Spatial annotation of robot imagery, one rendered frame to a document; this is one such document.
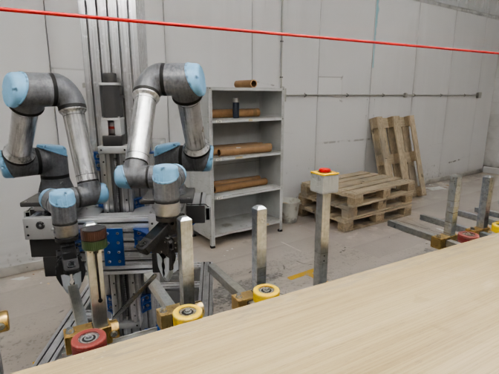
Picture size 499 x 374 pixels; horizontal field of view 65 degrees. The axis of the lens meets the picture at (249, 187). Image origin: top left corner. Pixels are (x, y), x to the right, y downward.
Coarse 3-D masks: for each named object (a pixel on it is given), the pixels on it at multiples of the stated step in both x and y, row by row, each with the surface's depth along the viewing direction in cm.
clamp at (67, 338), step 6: (84, 324) 107; (90, 324) 107; (108, 324) 107; (114, 324) 107; (78, 330) 104; (108, 330) 106; (114, 330) 107; (66, 336) 101; (72, 336) 101; (108, 336) 106; (114, 336) 106; (66, 342) 101; (108, 342) 106; (66, 348) 101; (66, 354) 102
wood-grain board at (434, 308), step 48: (480, 240) 160; (336, 288) 121; (384, 288) 121; (432, 288) 121; (480, 288) 121; (144, 336) 96; (192, 336) 96; (240, 336) 96; (288, 336) 96; (336, 336) 96; (384, 336) 96; (432, 336) 96; (480, 336) 96
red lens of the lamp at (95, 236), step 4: (80, 232) 95; (84, 232) 94; (88, 232) 93; (92, 232) 94; (96, 232) 94; (100, 232) 95; (104, 232) 96; (84, 236) 94; (88, 236) 94; (92, 236) 94; (96, 236) 94; (100, 236) 95; (104, 236) 96; (84, 240) 94; (88, 240) 94; (92, 240) 94; (96, 240) 94
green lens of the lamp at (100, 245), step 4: (100, 240) 95; (104, 240) 96; (84, 244) 94; (88, 244) 94; (92, 244) 94; (96, 244) 94; (100, 244) 95; (104, 244) 96; (84, 248) 95; (88, 248) 94; (92, 248) 94; (96, 248) 95; (100, 248) 95; (104, 248) 96
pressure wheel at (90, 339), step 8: (80, 336) 96; (88, 336) 95; (96, 336) 96; (104, 336) 95; (72, 344) 92; (80, 344) 92; (88, 344) 92; (96, 344) 92; (104, 344) 95; (72, 352) 93; (80, 352) 91
